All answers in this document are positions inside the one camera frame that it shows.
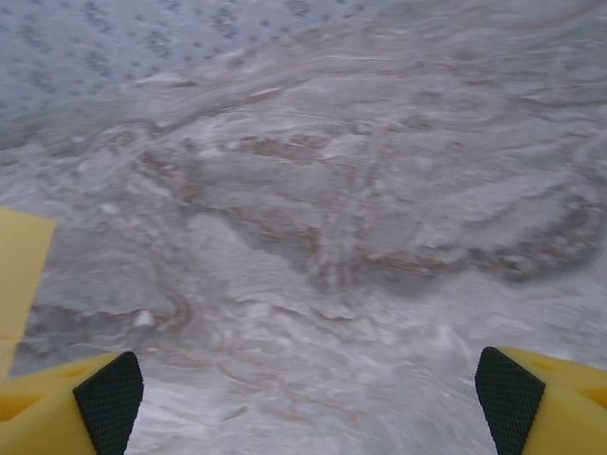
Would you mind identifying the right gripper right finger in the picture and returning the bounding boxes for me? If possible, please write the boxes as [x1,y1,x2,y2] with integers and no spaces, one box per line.
[475,345,607,455]

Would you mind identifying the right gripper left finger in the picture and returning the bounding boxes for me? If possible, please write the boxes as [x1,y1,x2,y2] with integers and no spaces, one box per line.
[0,350,145,455]

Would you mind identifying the yellow paper sheet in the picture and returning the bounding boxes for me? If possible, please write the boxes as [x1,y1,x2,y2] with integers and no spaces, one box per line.
[0,206,57,380]

